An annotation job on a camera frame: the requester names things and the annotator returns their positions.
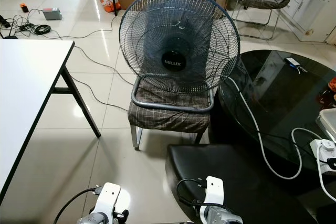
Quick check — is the black leather stool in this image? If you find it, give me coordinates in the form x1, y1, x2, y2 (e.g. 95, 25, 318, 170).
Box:
165, 144, 319, 224

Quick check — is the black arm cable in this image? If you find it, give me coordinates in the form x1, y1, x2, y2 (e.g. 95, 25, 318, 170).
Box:
175, 178, 205, 209
54, 184, 102, 224

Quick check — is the white plastic container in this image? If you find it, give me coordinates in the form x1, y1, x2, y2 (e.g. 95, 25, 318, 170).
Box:
316, 109, 336, 142

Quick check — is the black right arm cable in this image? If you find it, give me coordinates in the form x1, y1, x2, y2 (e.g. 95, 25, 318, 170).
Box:
175, 178, 205, 209

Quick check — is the grey fan power cable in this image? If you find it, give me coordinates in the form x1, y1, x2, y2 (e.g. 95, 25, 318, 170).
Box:
227, 76, 324, 180

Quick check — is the coiled black cable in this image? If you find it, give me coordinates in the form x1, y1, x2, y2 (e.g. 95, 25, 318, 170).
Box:
31, 23, 52, 36

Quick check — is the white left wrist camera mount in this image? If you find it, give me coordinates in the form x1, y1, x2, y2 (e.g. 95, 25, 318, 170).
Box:
96, 182, 122, 215

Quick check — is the long thin floor cable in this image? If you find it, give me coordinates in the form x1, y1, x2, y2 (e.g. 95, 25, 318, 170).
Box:
50, 13, 134, 112

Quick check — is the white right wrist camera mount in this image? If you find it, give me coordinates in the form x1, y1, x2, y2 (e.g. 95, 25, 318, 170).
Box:
202, 176, 224, 207

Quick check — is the small white blue device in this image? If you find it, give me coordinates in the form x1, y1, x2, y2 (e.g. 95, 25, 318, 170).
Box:
285, 57, 308, 74

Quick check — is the small grey metal box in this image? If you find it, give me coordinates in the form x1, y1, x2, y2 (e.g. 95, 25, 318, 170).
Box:
41, 7, 62, 21

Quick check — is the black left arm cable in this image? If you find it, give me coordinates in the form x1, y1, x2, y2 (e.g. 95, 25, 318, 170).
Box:
54, 184, 102, 224

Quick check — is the round black glass table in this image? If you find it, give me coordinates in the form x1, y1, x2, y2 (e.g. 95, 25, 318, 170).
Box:
216, 50, 336, 185

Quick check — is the white cabinet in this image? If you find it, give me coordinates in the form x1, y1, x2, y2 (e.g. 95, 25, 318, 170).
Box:
278, 0, 336, 45

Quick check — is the white power strip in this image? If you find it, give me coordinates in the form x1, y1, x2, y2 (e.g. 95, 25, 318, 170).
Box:
309, 138, 336, 176

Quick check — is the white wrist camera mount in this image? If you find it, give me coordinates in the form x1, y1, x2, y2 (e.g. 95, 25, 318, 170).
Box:
96, 182, 122, 215
202, 176, 224, 207

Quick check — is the white rectangular table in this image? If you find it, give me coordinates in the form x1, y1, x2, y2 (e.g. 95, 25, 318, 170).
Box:
0, 39, 102, 199

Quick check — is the black Milux floor fan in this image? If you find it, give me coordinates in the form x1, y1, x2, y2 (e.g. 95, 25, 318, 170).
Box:
119, 0, 241, 113

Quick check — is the brown plaid cushioned chair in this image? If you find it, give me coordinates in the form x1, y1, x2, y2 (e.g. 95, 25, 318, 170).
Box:
128, 0, 230, 151

